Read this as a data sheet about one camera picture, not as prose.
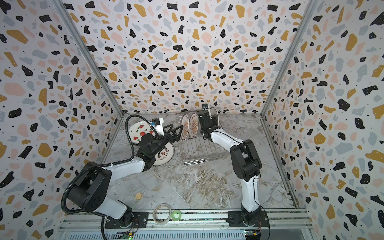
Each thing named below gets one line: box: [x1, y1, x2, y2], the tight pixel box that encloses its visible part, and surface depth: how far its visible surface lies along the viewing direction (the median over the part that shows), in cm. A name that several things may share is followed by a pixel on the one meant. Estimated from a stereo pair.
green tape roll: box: [171, 209, 182, 221], surface depth 77 cm
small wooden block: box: [135, 192, 143, 200], surface depth 82 cm
